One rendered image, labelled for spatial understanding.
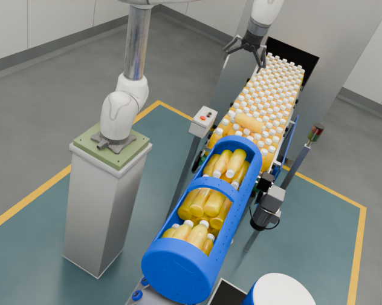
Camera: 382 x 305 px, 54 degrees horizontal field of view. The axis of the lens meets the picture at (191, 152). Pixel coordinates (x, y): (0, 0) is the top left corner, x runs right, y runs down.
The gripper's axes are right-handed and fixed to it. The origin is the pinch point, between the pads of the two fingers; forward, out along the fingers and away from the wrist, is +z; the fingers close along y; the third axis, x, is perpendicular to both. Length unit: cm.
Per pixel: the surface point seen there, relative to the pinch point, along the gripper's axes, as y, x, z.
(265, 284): -42, 68, 46
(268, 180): -41, -2, 62
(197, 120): 10, -21, 57
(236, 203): -20, 43, 35
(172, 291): -6, 85, 47
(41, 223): 88, 24, 163
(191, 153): 6, -23, 87
